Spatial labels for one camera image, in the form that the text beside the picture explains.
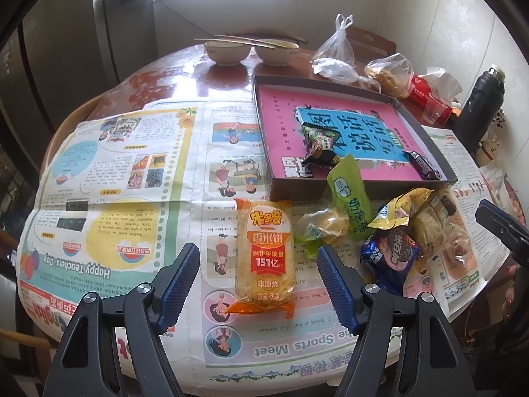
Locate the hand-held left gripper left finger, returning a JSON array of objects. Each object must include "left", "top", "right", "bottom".
[{"left": 41, "top": 243, "right": 202, "bottom": 397}]

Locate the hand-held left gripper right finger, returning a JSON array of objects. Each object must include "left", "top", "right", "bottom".
[{"left": 317, "top": 245, "right": 476, "bottom": 397}]

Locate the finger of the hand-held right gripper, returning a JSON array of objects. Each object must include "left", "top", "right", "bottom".
[{"left": 475, "top": 199, "right": 529, "bottom": 257}]

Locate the clear brown pastry packet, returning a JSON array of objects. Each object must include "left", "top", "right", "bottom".
[{"left": 446, "top": 222, "right": 474, "bottom": 267}]

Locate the blue cookie packet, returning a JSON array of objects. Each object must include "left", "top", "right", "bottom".
[{"left": 359, "top": 227, "right": 421, "bottom": 296}]

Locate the clear flaky pastry packet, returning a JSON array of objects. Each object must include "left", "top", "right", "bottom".
[{"left": 412, "top": 203, "right": 450, "bottom": 252}]

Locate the orange rice cracker packet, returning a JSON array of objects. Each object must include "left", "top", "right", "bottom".
[{"left": 225, "top": 198, "right": 297, "bottom": 320}]

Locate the shallow cardboard box tray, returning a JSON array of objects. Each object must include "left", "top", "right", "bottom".
[{"left": 252, "top": 74, "right": 459, "bottom": 202}]

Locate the small yellow cake packet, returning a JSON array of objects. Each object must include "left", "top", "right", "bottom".
[{"left": 294, "top": 209, "right": 350, "bottom": 259}]

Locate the dark brown snack packet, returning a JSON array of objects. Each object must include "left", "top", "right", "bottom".
[{"left": 436, "top": 194, "right": 457, "bottom": 218}]

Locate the small cream figurine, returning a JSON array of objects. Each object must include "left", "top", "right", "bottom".
[{"left": 475, "top": 134, "right": 504, "bottom": 167}]

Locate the white text newspaper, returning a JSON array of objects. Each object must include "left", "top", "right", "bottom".
[{"left": 403, "top": 124, "right": 511, "bottom": 323}]

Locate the colourful illustrated newspaper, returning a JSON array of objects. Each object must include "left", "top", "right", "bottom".
[{"left": 17, "top": 101, "right": 414, "bottom": 386}]

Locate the yellow crinkled snack packet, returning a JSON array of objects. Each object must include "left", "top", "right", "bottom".
[{"left": 367, "top": 187, "right": 436, "bottom": 230}]

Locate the dark purple candy bar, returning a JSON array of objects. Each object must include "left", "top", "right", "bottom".
[{"left": 404, "top": 150, "right": 443, "bottom": 181}]

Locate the black thermos bottle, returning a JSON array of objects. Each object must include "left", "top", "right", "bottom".
[{"left": 457, "top": 64, "right": 507, "bottom": 152}]

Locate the clear plastic cup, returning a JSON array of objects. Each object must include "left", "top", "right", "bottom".
[{"left": 422, "top": 92, "right": 450, "bottom": 127}]

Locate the green triangular snack packet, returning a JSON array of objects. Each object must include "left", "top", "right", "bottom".
[{"left": 301, "top": 123, "right": 342, "bottom": 170}]

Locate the red tissue box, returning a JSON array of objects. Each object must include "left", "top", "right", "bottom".
[{"left": 408, "top": 67, "right": 463, "bottom": 127}]

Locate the pink and blue book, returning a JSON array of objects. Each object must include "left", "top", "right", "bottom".
[{"left": 258, "top": 85, "right": 445, "bottom": 183}]

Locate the plastic bag of pastries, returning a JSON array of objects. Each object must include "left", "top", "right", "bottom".
[{"left": 365, "top": 54, "right": 414, "bottom": 99}]

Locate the curved wooden chair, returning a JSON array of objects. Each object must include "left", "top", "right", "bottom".
[{"left": 40, "top": 91, "right": 120, "bottom": 174}]

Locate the crumpled clear plastic bag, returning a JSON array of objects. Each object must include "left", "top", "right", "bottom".
[{"left": 312, "top": 58, "right": 360, "bottom": 85}]

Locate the wooden chair with cutout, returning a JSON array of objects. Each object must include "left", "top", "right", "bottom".
[{"left": 345, "top": 25, "right": 397, "bottom": 65}]

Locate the cream ceramic bowl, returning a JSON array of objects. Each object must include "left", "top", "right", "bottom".
[
  {"left": 204, "top": 40, "right": 251, "bottom": 66},
  {"left": 253, "top": 41, "right": 299, "bottom": 67}
]

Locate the knotted clear plastic bag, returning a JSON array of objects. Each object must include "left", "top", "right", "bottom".
[{"left": 315, "top": 14, "right": 356, "bottom": 65}]

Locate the wooden chopsticks pair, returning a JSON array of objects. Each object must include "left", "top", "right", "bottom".
[{"left": 194, "top": 37, "right": 287, "bottom": 49}]

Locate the grey refrigerator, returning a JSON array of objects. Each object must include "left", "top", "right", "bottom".
[{"left": 17, "top": 0, "right": 160, "bottom": 137}]

